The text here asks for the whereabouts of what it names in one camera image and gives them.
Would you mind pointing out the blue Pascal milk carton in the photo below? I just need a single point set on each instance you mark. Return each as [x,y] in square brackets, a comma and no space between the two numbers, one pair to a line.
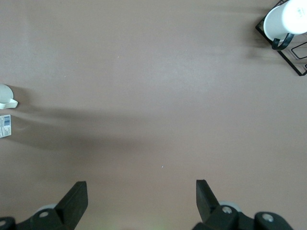
[4,127]

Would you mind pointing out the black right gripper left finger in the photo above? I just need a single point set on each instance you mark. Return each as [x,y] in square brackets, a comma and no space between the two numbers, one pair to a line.
[69,210]

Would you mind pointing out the pale grey mug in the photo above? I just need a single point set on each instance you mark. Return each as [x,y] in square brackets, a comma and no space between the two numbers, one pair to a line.
[4,95]

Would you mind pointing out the brown table cover sheet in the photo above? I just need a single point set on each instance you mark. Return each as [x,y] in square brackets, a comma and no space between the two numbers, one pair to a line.
[153,95]

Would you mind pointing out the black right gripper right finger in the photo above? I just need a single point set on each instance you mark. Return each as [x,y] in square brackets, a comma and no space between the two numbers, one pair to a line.
[216,218]

